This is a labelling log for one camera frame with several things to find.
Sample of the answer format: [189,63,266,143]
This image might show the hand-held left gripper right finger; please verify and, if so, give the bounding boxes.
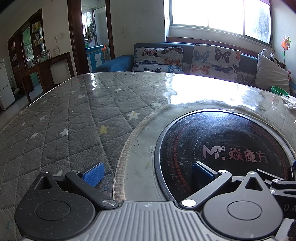
[179,161,272,208]

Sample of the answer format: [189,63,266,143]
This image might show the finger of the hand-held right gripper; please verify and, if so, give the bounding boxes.
[254,169,296,198]

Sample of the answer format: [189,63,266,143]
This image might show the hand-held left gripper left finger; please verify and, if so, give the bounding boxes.
[32,162,118,210]

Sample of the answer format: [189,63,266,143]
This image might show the clear plastic bag with clothes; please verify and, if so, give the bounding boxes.
[283,95,296,109]

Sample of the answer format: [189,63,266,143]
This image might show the hanging grey clothes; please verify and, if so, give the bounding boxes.
[85,23,97,44]

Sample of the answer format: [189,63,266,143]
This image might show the round black induction cooktop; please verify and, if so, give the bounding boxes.
[154,111,296,204]

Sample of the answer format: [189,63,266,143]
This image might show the grey quilted star table cover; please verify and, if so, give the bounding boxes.
[0,72,296,241]

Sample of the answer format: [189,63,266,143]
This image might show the green bowl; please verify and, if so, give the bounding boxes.
[271,86,289,96]

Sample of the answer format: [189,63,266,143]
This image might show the butterfly print sofa cushion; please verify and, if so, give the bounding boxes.
[190,44,241,81]
[132,47,184,75]

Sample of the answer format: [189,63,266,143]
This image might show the blue sofa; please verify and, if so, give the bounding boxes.
[95,42,296,98]

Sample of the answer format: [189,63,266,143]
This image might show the blue cabinet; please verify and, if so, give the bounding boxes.
[85,44,105,72]

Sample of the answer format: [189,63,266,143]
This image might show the dark wooden sideboard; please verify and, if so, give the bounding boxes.
[20,51,75,103]

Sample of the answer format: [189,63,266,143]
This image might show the grey pillow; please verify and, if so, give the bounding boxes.
[254,53,290,93]

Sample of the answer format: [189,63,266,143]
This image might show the white fridge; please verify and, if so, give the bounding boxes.
[0,59,16,111]

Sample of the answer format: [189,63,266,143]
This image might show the white and black plush toy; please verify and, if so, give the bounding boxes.
[260,49,285,68]

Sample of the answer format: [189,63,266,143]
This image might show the colourful pinwheel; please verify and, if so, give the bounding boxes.
[281,35,292,65]

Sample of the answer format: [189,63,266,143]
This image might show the dark wooden display shelf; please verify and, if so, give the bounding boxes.
[7,8,45,93]

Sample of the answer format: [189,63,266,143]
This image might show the window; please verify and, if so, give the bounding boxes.
[164,0,273,47]

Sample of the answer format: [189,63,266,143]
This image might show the dark wooden door frame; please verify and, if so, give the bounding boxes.
[68,0,115,77]

